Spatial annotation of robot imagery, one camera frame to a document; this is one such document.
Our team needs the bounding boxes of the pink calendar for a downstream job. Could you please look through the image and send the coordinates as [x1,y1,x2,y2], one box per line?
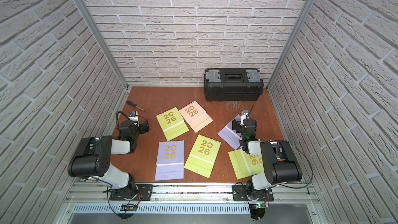
[179,101,213,133]

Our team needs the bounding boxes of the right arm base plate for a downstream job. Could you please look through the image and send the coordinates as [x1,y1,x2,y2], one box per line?
[232,183,274,202]

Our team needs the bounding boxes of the black handled screwdriver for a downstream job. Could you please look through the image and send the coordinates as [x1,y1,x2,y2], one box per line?
[126,101,146,112]

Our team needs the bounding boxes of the black plastic toolbox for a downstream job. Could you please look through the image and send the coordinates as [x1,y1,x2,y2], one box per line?
[204,68,264,102]

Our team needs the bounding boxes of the green calendar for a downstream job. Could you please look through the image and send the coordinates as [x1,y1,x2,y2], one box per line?
[228,149,264,179]
[156,107,189,141]
[184,134,221,178]

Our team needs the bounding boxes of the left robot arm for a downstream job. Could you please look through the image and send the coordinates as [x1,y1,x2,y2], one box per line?
[67,120,152,201]

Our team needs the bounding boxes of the purple calendar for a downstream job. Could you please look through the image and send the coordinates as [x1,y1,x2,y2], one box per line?
[155,141,184,181]
[218,115,241,150]

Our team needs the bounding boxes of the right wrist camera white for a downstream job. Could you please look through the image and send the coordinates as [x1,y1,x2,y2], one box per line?
[241,110,250,119]

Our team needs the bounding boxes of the aluminium mounting rail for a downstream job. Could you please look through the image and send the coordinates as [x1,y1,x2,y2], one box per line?
[65,182,320,204]

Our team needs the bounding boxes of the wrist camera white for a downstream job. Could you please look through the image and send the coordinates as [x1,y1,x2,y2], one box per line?
[241,110,250,119]
[129,111,139,122]

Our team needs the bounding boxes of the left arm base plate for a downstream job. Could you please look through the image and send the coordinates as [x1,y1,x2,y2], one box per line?
[109,184,153,201]

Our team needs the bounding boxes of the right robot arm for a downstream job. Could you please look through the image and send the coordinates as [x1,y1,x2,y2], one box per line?
[232,118,302,200]

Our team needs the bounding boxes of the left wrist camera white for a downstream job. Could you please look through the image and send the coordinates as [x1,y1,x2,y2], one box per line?
[129,111,139,122]

